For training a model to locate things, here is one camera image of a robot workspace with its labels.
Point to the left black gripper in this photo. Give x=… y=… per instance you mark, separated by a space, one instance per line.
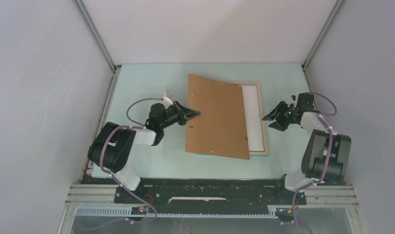
x=184 y=114

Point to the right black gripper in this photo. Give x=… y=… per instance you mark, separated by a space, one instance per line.
x=279 y=124

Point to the brown backing board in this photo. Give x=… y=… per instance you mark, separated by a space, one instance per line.
x=220 y=129

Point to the colourful balloon photo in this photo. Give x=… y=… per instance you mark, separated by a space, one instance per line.
x=253 y=117

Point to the wooden picture frame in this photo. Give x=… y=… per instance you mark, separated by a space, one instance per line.
x=230 y=123

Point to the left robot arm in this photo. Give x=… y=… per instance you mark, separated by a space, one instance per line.
x=111 y=148

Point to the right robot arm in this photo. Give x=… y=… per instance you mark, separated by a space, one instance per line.
x=326 y=156

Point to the aluminium mounting profile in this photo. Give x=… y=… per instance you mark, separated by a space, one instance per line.
x=105 y=200

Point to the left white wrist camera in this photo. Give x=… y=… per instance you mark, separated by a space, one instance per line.
x=167 y=101

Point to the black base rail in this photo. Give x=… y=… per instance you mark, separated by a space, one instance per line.
x=211 y=196

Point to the right corner aluminium post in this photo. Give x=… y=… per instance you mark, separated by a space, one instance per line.
x=323 y=32

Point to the corner aluminium post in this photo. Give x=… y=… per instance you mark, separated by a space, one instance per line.
x=323 y=32
x=82 y=9

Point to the left corner aluminium post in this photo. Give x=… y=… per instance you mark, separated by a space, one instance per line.
x=82 y=9

